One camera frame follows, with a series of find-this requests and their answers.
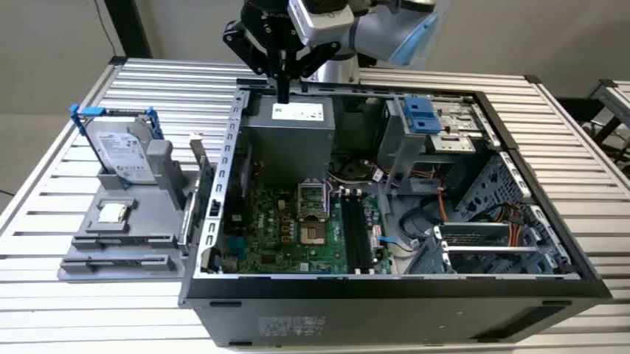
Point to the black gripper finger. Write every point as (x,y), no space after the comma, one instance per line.
(317,59)
(246,52)

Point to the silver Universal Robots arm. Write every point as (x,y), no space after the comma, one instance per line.
(379,33)

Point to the black RAM slot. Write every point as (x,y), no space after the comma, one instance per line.
(366,232)
(347,232)
(354,232)
(359,232)

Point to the grey power supply unit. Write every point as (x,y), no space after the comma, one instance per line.
(286,147)

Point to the blue plastic drive latch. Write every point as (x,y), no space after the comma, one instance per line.
(418,118)

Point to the black table corner cap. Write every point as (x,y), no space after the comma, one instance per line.
(116,60)
(533,79)

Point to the black case fan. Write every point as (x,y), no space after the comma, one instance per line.
(241,184)

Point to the hard disk in blue carrier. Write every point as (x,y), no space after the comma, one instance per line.
(118,151)

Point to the CPU socket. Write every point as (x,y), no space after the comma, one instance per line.
(315,236)

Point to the grey plastic parts rack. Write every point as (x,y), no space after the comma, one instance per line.
(147,217)

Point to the silver CPU chip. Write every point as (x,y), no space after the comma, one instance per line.
(112,213)

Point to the teal board connector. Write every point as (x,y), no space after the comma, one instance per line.
(237,246)

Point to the green motherboard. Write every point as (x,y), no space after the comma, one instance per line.
(275,254)

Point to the grey disk bay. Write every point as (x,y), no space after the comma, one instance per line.
(488,249)

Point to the black open PC case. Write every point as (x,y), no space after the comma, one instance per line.
(345,317)

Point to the black vertical post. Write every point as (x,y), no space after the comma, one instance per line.
(132,29)

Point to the graphics card with silver bracket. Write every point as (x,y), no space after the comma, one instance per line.
(205,177)

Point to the metal frame side table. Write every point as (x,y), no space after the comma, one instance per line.
(610,90)

